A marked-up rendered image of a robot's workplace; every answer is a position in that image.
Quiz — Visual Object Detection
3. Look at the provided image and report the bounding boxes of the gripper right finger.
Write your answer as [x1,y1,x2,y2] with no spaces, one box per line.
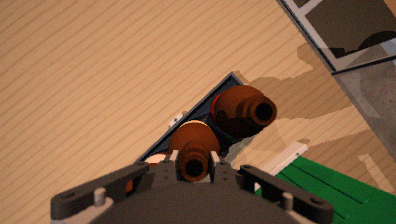
[209,151,334,224]

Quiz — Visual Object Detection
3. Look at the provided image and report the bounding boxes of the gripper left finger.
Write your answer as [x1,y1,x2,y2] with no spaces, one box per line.
[50,150,180,224]

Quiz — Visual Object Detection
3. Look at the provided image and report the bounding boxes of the dark green crate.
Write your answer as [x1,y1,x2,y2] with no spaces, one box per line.
[275,156,396,224]

